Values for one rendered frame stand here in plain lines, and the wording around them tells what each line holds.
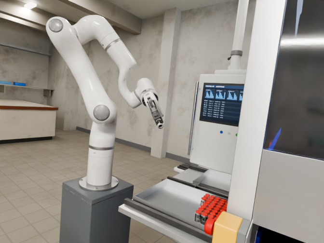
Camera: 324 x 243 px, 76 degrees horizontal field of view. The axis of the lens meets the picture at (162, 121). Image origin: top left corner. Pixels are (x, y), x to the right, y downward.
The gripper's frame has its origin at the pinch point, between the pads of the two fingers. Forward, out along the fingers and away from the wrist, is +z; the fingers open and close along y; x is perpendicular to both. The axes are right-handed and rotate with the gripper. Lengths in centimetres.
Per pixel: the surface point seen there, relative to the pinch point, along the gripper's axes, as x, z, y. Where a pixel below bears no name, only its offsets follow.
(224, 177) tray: -20, -3, 62
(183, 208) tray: 5.5, 22.3, 30.2
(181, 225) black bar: 7.4, 33.1, 20.4
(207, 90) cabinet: -42, -69, 46
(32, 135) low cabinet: 303, -380, 170
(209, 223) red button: -2.0, 42.9, 5.3
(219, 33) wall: -166, -318, 110
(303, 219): -22, 50, 7
